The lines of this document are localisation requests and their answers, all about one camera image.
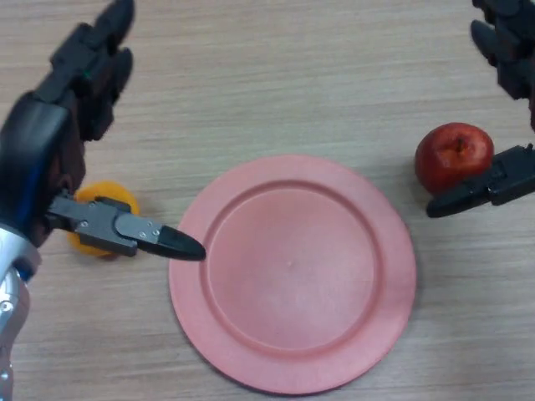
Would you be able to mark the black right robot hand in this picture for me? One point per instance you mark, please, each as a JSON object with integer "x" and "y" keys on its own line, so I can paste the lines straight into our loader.
{"x": 514, "y": 175}

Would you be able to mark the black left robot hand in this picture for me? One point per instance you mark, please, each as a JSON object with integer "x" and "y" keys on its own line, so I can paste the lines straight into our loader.
{"x": 37, "y": 138}

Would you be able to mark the red apple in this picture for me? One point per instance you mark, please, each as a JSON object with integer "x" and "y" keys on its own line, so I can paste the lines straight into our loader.
{"x": 447, "y": 163}

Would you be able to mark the pink round plate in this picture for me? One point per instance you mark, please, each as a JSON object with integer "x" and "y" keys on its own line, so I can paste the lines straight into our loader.
{"x": 292, "y": 280}

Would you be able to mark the orange round fruit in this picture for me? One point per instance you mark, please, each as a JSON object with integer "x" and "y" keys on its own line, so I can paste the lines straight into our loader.
{"x": 104, "y": 190}

